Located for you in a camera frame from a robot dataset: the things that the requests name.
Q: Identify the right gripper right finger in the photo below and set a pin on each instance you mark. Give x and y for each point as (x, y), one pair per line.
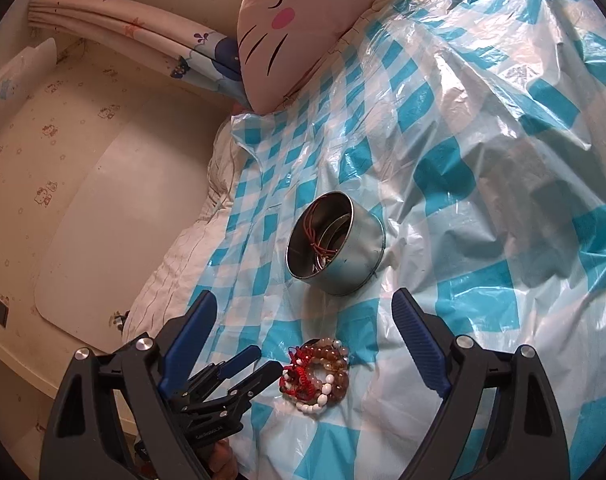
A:
(524, 437)

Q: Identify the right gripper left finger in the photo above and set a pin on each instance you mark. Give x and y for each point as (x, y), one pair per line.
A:
(84, 438)

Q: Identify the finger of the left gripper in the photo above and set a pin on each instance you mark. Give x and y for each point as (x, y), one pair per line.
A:
(238, 362)
(248, 384)

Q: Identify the person's left hand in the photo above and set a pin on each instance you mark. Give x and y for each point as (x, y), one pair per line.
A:
(222, 462)

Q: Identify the white quilted bedding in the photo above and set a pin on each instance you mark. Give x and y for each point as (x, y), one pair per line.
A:
(167, 292)

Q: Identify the round silver metal tin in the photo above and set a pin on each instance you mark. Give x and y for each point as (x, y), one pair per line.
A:
(336, 245)

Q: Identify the white bed side board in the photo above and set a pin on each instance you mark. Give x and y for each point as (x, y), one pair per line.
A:
(147, 187)

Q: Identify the cartoon print curtain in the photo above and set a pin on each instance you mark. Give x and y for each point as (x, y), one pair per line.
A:
(162, 41)

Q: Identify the pink cat face pillow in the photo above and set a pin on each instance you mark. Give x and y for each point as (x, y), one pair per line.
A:
(281, 41)

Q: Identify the black wall switch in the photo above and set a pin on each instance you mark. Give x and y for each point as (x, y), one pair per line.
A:
(4, 313)

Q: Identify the white wall air conditioner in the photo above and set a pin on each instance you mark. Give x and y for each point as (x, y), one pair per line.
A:
(23, 74)

